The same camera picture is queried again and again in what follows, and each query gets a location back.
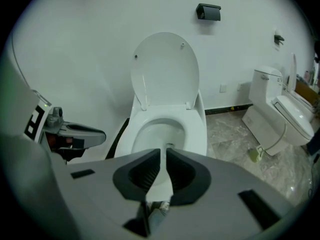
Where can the white wall outlet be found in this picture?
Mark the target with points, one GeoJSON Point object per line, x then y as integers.
{"type": "Point", "coordinates": [222, 88]}

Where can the white toilet seat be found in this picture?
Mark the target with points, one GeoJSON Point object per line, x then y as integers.
{"type": "Point", "coordinates": [163, 71]}

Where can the dark blue object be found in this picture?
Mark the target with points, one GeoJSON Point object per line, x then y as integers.
{"type": "Point", "coordinates": [315, 144]}

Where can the white toilet with raised lid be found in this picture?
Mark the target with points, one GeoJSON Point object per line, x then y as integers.
{"type": "Point", "coordinates": [297, 91]}

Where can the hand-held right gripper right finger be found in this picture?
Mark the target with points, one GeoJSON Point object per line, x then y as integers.
{"type": "Point", "coordinates": [225, 184]}

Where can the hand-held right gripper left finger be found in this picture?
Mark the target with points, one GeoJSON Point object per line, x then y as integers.
{"type": "Point", "coordinates": [100, 184]}

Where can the small black wall holder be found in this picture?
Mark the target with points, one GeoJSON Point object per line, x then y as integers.
{"type": "Point", "coordinates": [278, 39]}

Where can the white toilet bowl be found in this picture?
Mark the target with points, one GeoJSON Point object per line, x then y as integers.
{"type": "Point", "coordinates": [162, 124]}

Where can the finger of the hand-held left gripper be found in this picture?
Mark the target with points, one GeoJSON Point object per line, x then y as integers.
{"type": "Point", "coordinates": [87, 135]}
{"type": "Point", "coordinates": [71, 154]}

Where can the black baseboard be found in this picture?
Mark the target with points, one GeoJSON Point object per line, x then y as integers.
{"type": "Point", "coordinates": [225, 109]}

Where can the white toilet with tank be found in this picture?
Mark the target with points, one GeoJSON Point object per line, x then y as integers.
{"type": "Point", "coordinates": [275, 114]}

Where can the black toilet paper holder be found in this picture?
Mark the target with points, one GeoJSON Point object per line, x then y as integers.
{"type": "Point", "coordinates": [208, 12]}

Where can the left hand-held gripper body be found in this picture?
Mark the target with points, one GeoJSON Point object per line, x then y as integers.
{"type": "Point", "coordinates": [47, 126]}

